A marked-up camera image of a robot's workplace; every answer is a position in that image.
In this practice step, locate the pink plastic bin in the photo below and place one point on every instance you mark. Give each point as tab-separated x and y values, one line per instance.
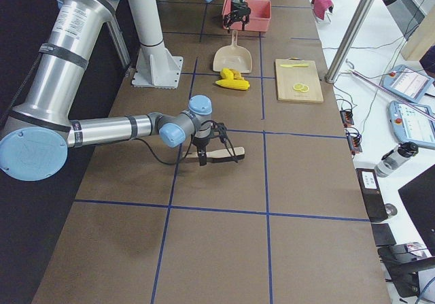
259	18

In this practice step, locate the bamboo cutting board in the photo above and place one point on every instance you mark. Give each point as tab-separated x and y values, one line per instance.
287	77

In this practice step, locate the yellow toy corn cob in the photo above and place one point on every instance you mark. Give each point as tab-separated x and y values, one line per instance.
234	84

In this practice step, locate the wooden hand brush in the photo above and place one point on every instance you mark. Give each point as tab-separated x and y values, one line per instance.
218	156

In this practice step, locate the tan toy ginger root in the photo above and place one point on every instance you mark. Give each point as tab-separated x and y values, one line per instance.
237	74

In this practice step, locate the black monitor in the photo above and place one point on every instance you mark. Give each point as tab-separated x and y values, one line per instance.
418	199

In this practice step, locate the clear water bottle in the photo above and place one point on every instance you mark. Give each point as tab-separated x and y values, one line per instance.
396	158

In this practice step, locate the black electronics box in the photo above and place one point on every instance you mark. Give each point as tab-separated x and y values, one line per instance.
371	194

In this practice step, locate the aluminium frame post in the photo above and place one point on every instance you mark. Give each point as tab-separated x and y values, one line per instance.
348	39

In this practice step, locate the teach pendant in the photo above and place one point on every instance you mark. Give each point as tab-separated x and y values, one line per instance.
409	125
407	83

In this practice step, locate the orange circuit board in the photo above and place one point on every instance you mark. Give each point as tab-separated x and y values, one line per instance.
354	140
347	117

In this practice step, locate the near orange circuit board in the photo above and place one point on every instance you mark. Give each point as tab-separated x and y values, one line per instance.
354	140

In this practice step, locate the upper lemon slice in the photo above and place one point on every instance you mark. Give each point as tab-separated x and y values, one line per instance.
298	87

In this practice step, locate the yellow plastic knife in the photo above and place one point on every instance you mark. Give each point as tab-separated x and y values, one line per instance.
300	65

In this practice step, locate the near teach pendant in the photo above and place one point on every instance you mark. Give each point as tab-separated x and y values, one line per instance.
409	125

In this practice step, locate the yellow toy potato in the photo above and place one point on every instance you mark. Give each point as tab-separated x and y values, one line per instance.
226	74

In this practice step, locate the beige plastic dustpan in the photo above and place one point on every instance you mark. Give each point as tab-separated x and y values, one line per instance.
233	57

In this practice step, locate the far teach pendant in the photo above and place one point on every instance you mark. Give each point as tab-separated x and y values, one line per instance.
407	83

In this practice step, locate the far orange circuit board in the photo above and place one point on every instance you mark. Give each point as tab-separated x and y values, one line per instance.
347	117

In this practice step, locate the magenta cloth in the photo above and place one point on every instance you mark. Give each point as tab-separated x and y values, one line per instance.
320	7

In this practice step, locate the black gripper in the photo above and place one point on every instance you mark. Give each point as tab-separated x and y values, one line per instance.
238	11
201	143

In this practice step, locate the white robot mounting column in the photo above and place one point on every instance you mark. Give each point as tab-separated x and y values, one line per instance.
156	67

